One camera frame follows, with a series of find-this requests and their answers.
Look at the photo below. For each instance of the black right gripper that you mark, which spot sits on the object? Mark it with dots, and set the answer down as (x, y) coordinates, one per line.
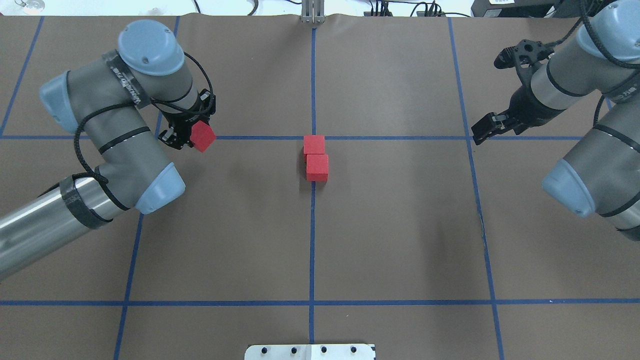
(521, 105)

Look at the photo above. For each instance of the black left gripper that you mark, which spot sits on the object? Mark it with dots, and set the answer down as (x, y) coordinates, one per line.
(183, 127)

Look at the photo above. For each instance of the red cube block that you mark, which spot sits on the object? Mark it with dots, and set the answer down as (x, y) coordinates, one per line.
(317, 167)
(313, 144)
(202, 136)

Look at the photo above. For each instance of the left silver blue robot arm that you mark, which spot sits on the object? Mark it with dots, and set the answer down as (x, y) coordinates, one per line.
(120, 110)

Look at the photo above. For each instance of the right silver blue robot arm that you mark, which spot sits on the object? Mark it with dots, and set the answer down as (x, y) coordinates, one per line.
(600, 174)

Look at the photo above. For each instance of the black box with label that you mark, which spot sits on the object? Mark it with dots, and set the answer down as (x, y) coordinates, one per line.
(512, 8)

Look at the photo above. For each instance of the brown paper table mat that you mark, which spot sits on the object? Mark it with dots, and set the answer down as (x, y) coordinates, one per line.
(419, 242)

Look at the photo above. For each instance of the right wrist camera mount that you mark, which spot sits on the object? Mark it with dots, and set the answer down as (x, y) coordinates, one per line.
(526, 57)

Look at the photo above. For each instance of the aluminium frame post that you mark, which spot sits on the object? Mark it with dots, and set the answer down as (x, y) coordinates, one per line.
(313, 12)

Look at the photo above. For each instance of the white camera post with base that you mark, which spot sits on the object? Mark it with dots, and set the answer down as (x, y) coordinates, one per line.
(327, 351)

